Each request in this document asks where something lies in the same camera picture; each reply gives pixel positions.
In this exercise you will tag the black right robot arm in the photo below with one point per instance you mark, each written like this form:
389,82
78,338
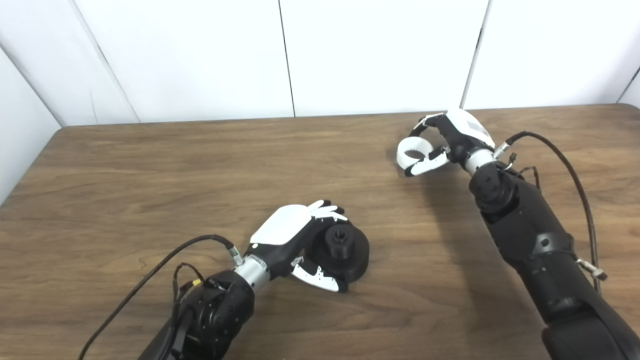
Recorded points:
540,245

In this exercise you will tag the round black part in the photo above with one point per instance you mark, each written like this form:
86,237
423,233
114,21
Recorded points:
352,260

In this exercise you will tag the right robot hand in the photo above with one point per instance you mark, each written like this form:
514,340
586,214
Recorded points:
465,132

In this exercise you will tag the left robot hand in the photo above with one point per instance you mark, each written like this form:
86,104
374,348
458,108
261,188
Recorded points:
282,227

